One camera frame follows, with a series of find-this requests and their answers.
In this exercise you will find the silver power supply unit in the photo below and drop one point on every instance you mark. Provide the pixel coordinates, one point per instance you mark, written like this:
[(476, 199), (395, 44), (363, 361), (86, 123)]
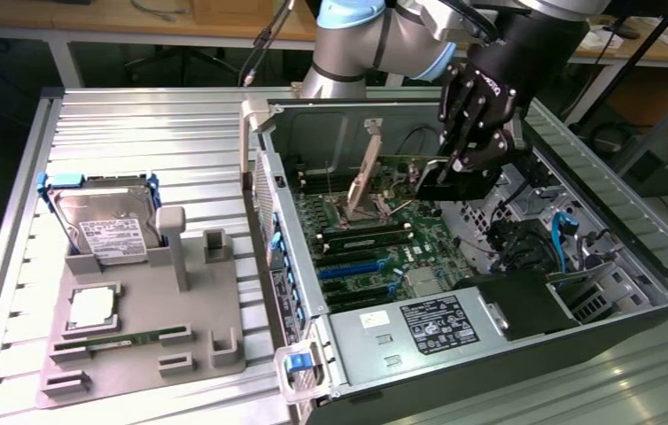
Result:
[(368, 350)]

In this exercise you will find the green RAM stick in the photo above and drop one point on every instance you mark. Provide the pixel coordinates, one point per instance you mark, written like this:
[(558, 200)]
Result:
[(125, 342)]

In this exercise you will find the black plastic air shroud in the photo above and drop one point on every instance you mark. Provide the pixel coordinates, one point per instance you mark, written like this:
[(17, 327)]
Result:
[(515, 305)]

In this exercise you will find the wooden desk white frame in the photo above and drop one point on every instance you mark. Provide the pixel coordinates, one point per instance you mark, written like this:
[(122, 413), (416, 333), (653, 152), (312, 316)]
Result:
[(73, 17), (663, 55)]

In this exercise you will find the black tripod pole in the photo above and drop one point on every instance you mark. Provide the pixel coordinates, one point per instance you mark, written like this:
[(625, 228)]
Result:
[(657, 32)]

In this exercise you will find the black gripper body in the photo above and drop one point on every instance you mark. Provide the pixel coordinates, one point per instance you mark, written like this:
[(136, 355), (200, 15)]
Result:
[(534, 53)]

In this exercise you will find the thin socket locking lever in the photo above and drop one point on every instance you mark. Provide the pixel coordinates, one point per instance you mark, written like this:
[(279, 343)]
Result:
[(329, 181)]

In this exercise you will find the grey parts rack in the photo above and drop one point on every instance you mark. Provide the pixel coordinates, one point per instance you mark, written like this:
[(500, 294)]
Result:
[(137, 376)]

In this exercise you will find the green motherboard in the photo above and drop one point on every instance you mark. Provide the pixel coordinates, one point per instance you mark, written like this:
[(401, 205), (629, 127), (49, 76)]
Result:
[(427, 234)]

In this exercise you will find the open black PC case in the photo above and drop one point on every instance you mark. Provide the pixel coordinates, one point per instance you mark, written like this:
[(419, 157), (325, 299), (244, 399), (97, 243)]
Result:
[(339, 133)]

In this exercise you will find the silver chipset heat sink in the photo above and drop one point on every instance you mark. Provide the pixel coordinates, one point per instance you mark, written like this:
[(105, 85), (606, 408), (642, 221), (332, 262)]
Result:
[(424, 285)]

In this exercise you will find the black installed RAM stick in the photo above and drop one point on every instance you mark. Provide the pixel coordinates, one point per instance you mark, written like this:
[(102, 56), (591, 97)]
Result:
[(368, 241)]

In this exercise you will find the hard disk in blue carrier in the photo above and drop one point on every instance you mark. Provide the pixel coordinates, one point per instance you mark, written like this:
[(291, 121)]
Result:
[(102, 221)]

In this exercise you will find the CPU socket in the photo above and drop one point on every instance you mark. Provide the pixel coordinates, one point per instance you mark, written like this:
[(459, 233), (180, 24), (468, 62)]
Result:
[(361, 219)]

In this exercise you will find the graphics card with metal bracket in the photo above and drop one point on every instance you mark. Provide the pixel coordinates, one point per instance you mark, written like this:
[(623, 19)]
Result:
[(403, 175)]

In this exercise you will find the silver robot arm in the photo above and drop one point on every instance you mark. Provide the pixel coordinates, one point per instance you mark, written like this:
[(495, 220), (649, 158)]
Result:
[(351, 48)]

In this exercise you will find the black tripod legs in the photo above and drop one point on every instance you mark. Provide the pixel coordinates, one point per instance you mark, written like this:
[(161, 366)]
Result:
[(185, 51)]

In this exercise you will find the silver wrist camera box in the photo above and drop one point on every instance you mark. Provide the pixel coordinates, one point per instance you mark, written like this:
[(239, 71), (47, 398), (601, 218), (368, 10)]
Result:
[(451, 26)]

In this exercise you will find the CPU chip with silver lid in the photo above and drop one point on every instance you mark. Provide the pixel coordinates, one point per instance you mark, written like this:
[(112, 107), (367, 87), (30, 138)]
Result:
[(92, 310)]

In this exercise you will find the black expansion slot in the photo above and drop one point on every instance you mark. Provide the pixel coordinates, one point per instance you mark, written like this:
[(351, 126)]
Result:
[(359, 295)]

